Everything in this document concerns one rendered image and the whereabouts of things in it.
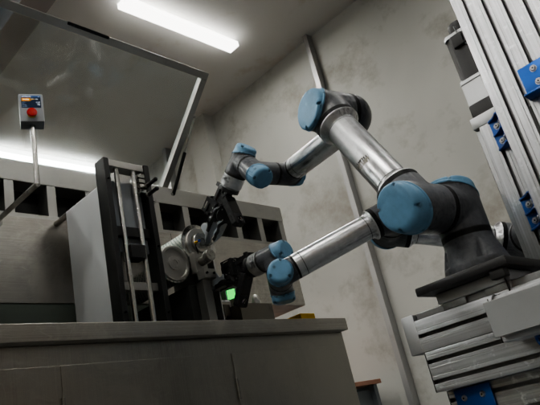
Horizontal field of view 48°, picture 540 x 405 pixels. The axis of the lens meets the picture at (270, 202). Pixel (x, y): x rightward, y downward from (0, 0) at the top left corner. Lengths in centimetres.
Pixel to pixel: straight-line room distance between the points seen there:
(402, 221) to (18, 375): 85
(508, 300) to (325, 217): 431
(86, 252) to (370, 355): 351
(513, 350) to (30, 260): 148
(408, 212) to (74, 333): 77
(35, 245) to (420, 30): 391
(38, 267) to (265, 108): 442
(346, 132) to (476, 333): 57
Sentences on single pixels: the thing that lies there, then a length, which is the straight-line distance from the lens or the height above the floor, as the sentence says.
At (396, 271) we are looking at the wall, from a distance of 499.
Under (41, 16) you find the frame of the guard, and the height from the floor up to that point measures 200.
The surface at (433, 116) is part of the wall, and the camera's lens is 500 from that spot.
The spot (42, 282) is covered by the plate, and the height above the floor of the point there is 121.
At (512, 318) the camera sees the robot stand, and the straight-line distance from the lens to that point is 123.
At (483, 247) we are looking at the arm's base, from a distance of 142.
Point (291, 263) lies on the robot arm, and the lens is 173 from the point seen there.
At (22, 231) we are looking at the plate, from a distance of 216.
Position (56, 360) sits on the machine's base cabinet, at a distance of 139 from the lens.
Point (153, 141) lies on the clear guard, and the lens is 251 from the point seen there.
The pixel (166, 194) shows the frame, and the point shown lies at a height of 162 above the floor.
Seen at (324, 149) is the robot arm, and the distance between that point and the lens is 182.
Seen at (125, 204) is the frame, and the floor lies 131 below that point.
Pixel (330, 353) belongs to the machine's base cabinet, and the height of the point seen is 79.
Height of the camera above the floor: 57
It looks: 22 degrees up
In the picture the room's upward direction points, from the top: 13 degrees counter-clockwise
